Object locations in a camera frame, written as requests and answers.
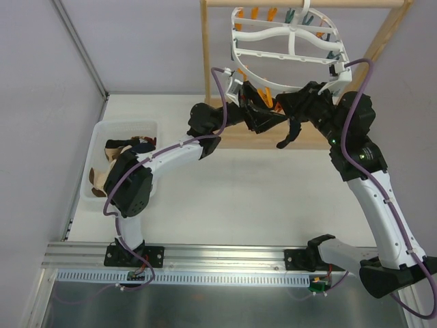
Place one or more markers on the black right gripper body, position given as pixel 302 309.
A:
pixel 301 106

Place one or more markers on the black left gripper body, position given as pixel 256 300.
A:
pixel 246 109

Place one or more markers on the orange clothespin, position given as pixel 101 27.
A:
pixel 266 96
pixel 242 74
pixel 278 108

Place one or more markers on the navy santa sock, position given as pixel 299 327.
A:
pixel 293 132

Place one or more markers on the white plastic clip hanger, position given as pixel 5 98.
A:
pixel 310 38

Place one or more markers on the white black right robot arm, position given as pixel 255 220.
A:
pixel 399 260

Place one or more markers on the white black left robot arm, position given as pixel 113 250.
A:
pixel 129 185

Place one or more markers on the wooden hanger stand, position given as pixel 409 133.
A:
pixel 238 137

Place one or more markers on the pile of dark socks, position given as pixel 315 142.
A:
pixel 136 141

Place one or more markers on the white perforated plastic basket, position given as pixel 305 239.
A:
pixel 103 131

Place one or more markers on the beige brown sock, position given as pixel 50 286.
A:
pixel 98 178

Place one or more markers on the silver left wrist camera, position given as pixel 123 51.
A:
pixel 234 86

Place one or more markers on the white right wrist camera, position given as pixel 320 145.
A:
pixel 340 77

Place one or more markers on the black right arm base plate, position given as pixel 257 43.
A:
pixel 297 259

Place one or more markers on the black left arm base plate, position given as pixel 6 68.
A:
pixel 117 256

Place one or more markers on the white slotted cable duct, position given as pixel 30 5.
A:
pixel 188 278

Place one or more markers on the aluminium mounting rail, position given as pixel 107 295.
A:
pixel 203 258

